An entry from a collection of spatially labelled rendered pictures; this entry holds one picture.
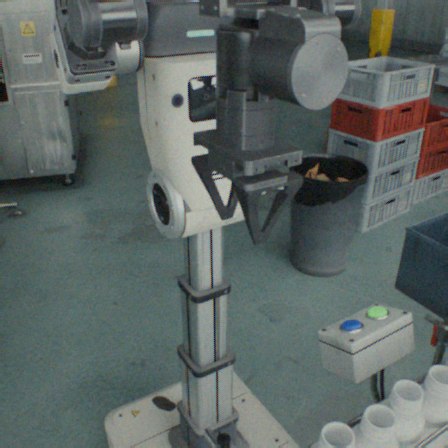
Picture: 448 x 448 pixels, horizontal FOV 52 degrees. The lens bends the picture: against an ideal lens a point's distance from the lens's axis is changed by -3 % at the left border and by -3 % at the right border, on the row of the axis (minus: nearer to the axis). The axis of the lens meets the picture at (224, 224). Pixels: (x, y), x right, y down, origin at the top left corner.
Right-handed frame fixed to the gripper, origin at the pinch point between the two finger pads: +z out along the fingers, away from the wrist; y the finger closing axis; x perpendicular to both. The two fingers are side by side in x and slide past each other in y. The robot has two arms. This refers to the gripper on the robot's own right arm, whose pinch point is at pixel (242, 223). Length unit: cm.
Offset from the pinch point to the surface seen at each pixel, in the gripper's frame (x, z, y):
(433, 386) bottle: 19.0, 21.1, 15.8
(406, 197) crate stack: 260, 121, -161
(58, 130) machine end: 56, 86, -347
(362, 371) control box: 20.4, 29.3, 3.8
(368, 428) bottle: 7.4, 21.2, 15.7
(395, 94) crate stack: 223, 40, -158
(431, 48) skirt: 1061, 116, -721
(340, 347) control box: 18.9, 26.5, 0.0
